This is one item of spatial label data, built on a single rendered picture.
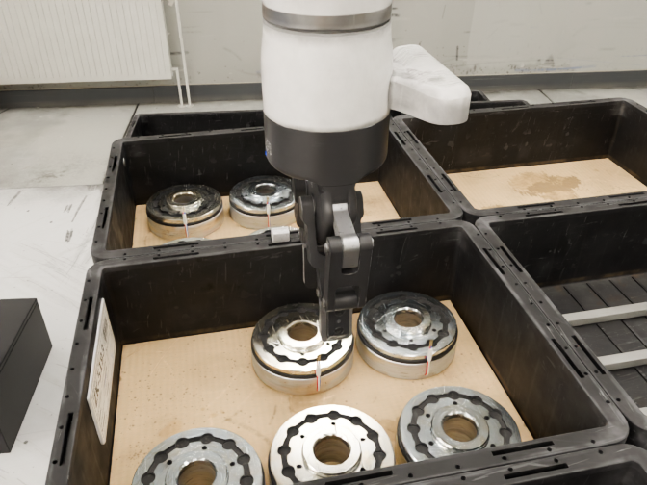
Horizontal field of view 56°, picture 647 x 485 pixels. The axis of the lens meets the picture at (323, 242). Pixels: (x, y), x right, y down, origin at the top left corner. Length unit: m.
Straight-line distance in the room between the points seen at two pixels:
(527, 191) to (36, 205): 0.88
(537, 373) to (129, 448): 0.36
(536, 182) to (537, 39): 2.96
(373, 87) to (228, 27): 3.25
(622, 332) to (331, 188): 0.47
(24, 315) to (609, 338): 0.68
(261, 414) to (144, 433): 0.11
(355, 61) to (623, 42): 3.89
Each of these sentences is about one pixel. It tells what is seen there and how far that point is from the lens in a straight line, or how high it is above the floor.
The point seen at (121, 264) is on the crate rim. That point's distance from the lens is 0.62.
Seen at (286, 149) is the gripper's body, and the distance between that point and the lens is 0.35.
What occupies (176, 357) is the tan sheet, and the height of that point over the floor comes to 0.83.
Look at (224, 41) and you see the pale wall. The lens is 3.60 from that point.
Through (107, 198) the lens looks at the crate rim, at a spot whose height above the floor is 0.93.
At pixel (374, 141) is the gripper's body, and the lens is 0.35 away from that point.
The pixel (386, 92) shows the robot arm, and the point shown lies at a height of 1.16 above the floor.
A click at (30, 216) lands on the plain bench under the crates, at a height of 0.70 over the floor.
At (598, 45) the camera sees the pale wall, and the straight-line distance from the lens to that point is 4.12.
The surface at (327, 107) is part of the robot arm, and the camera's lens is 0.33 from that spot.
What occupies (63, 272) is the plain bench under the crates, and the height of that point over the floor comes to 0.70.
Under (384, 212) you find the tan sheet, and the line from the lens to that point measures 0.87.
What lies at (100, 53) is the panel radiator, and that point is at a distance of 3.59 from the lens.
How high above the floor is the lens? 1.28
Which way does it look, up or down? 34 degrees down
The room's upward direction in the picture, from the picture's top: straight up
